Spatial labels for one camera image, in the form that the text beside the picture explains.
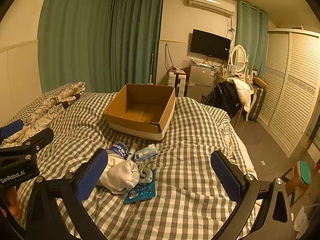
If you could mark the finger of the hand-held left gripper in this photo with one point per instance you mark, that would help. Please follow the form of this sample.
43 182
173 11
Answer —
12 127
37 137

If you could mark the silver fridge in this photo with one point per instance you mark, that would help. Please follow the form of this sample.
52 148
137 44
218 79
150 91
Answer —
200 82

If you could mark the thin grey pole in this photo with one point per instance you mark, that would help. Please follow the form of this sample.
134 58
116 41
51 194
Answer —
151 65

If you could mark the white oval vanity mirror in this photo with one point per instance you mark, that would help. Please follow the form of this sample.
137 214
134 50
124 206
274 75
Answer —
238 58

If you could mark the tan woven bag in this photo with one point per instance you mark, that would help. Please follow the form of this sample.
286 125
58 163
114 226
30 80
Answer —
260 81

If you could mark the floral quilt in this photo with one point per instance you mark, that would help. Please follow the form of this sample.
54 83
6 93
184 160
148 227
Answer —
42 112

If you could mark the wide green curtain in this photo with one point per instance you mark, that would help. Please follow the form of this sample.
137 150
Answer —
75 35

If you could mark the dark suitcase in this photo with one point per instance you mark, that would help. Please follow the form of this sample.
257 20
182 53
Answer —
258 102

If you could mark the clear bottle with blue label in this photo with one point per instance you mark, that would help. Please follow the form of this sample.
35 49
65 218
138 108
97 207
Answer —
120 151

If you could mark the green corner curtain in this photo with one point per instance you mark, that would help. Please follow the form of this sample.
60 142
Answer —
137 35

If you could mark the grey checked blanket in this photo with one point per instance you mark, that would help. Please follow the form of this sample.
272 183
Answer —
187 155

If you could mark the white plastic bag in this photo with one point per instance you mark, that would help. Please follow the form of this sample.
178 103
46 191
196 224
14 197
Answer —
302 220

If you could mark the white tube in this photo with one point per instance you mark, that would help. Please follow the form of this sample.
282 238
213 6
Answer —
132 151

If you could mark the blue tissue packet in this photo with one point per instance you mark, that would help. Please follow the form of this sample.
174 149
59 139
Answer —
146 153

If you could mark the wooden stool with green cushion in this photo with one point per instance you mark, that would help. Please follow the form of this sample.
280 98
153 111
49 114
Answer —
297 180

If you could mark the brown cardboard box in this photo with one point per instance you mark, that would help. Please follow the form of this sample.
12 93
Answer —
140 97

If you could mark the white louvred wardrobe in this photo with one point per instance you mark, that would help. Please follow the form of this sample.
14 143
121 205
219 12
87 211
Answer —
287 92

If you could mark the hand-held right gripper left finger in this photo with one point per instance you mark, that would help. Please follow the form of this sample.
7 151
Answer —
92 175

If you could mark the black wall television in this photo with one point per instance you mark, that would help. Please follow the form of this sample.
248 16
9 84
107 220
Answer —
210 43

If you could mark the narrow green curtain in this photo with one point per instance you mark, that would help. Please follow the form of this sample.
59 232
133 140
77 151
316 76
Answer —
250 37

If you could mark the chair with black jacket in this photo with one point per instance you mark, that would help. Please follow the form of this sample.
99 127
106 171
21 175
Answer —
251 100

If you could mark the white air conditioner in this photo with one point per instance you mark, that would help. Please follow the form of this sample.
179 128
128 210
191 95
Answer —
212 3

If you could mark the person's left hand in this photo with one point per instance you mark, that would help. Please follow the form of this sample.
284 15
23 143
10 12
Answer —
11 202

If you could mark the black plastic bag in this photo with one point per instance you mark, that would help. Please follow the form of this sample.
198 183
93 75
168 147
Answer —
208 97

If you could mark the teal blister pack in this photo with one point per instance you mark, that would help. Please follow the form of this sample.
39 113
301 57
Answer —
142 192

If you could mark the white padded coat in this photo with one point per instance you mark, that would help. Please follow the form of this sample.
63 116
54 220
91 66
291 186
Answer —
243 87

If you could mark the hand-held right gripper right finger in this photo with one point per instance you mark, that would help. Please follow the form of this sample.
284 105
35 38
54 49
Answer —
226 177

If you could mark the white cloth bundle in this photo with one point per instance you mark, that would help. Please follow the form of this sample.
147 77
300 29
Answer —
120 175

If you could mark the white ribbed suitcase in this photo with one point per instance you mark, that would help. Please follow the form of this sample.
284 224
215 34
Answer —
175 82

